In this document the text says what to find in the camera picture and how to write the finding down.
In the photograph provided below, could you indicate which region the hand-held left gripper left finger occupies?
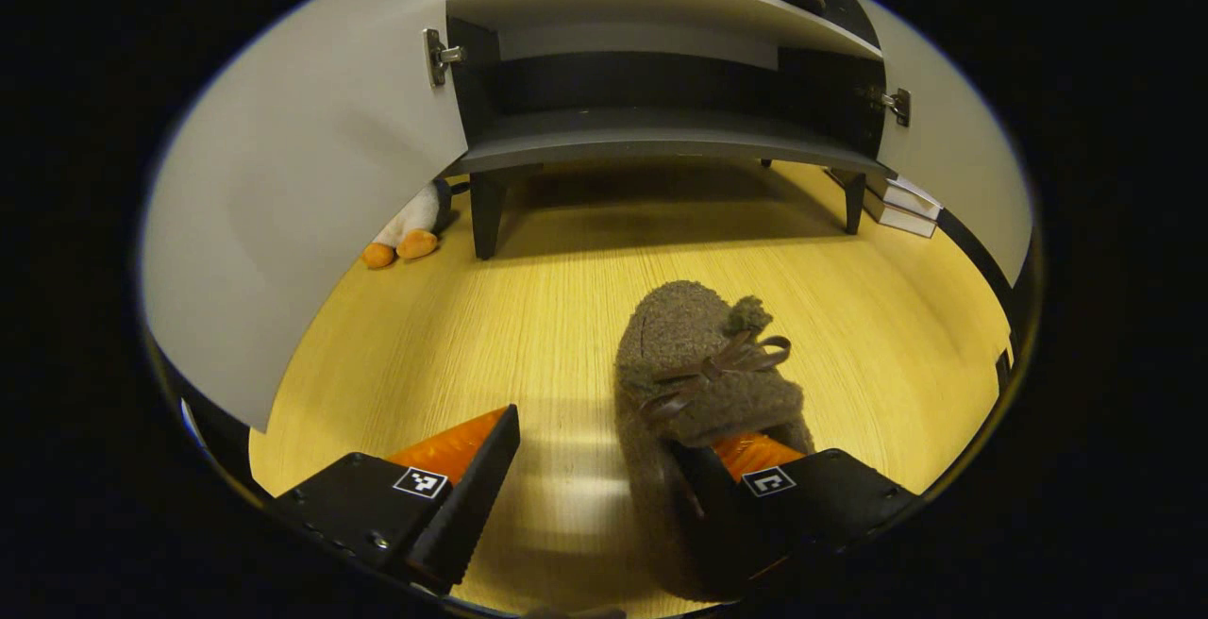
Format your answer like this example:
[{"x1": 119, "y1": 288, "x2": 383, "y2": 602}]
[{"x1": 274, "y1": 404, "x2": 522, "y2": 596}]

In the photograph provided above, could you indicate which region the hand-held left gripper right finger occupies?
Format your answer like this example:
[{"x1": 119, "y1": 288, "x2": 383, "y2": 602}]
[{"x1": 670, "y1": 430, "x2": 921, "y2": 592}]

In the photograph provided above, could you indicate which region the white cabinet door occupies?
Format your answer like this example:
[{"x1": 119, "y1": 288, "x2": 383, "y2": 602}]
[
  {"x1": 849, "y1": 0, "x2": 1034, "y2": 288},
  {"x1": 140, "y1": 0, "x2": 470, "y2": 433}
]

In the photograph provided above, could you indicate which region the penguin plush toy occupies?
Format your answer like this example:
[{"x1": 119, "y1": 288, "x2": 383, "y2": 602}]
[{"x1": 361, "y1": 178, "x2": 454, "y2": 269}]

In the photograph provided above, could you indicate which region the stack of books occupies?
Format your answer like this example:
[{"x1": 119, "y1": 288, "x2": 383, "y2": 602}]
[{"x1": 830, "y1": 169, "x2": 943, "y2": 239}]

